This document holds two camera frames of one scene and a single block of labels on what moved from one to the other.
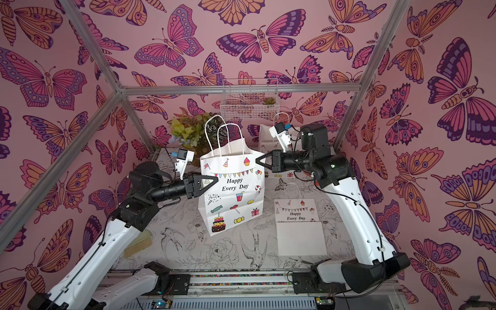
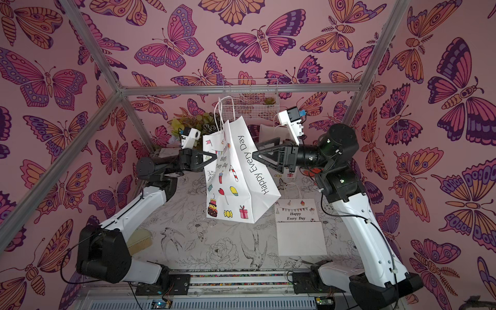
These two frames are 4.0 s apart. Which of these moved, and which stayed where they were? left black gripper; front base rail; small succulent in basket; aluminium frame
Moved: left black gripper
Stayed: front base rail; small succulent in basket; aluminium frame
